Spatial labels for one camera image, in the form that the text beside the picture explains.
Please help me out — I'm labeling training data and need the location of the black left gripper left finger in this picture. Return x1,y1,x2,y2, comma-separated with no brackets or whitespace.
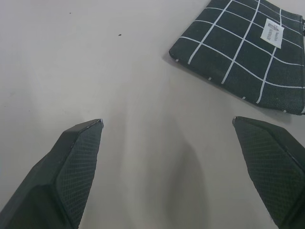
0,118,104,229

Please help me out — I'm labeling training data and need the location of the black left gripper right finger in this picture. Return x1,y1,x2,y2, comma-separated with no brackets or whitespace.
232,116,305,229

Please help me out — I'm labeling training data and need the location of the dark green checked fabric pouch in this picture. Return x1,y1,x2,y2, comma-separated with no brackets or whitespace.
168,0,305,116

